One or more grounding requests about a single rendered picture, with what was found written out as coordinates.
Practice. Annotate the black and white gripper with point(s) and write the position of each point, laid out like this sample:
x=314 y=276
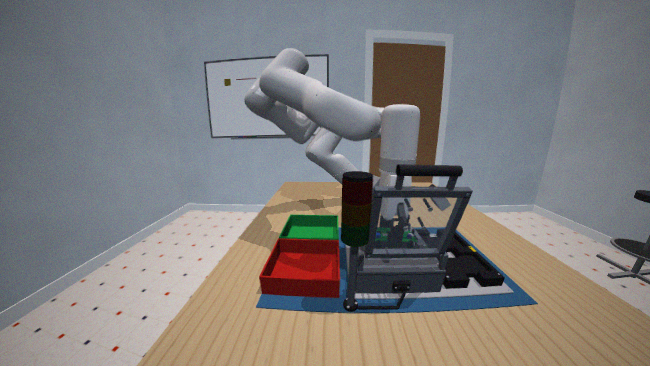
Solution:
x=389 y=179

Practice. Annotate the red open-top bin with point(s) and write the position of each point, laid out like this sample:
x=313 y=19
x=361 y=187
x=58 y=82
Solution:
x=308 y=268

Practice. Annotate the green bin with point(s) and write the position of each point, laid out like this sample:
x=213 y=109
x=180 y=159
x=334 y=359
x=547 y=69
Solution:
x=309 y=226

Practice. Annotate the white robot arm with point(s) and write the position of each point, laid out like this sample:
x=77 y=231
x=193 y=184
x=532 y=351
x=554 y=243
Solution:
x=284 y=80

